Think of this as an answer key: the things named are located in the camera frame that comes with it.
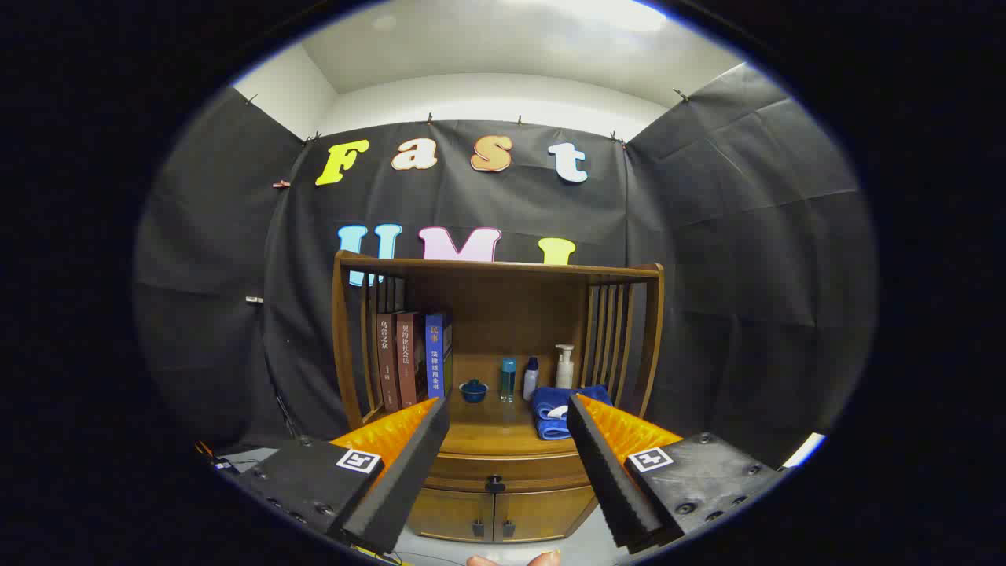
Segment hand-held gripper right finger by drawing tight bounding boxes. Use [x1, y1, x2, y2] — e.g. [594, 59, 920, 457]
[566, 393, 788, 555]

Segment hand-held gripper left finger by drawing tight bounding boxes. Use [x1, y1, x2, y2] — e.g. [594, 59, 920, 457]
[228, 395, 450, 555]

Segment wooden cabinet door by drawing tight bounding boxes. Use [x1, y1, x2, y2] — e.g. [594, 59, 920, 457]
[494, 485, 597, 543]
[407, 487, 496, 543]

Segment wooden countertop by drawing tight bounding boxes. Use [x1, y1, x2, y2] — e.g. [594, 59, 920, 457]
[368, 391, 581, 457]

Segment wooden cabinet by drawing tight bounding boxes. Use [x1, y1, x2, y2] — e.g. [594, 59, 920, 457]
[330, 250, 666, 545]

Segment blue folded towel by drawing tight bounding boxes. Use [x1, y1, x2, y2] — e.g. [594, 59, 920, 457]
[532, 384, 612, 441]

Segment reddish brown book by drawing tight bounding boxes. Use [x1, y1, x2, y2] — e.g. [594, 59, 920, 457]
[395, 311, 429, 410]

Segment dark brown book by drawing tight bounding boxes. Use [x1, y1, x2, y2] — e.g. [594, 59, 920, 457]
[376, 313, 403, 414]

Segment blue book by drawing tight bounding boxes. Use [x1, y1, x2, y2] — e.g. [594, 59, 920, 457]
[424, 311, 453, 400]

